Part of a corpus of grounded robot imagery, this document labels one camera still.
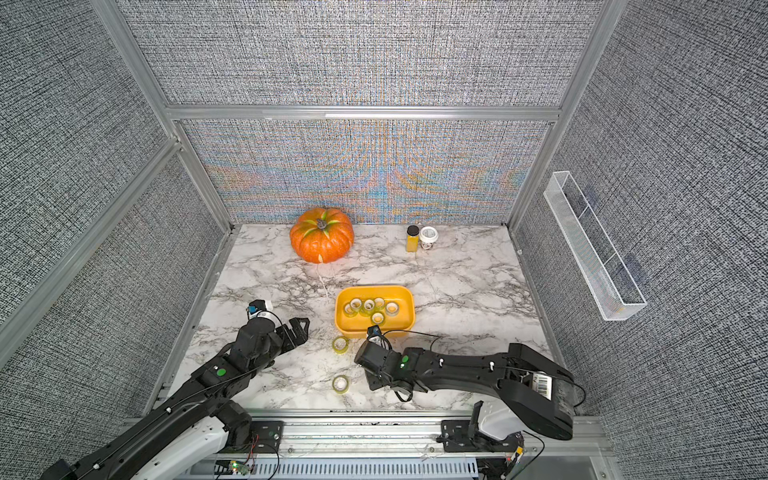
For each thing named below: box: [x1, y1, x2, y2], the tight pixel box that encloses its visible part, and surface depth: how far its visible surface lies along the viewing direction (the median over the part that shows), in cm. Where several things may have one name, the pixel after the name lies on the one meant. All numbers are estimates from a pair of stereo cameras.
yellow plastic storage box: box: [335, 285, 415, 338], surface depth 97 cm
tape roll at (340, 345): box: [332, 336, 349, 355], surface depth 90 cm
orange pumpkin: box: [290, 208, 355, 264], surface depth 104 cm
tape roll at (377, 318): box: [370, 311, 385, 326], surface depth 94 cm
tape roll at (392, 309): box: [386, 302, 399, 317], surface depth 97 cm
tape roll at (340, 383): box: [332, 374, 349, 394], surface depth 83 cm
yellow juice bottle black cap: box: [405, 224, 420, 253], surface depth 109 cm
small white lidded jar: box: [420, 226, 439, 250], surface depth 111 cm
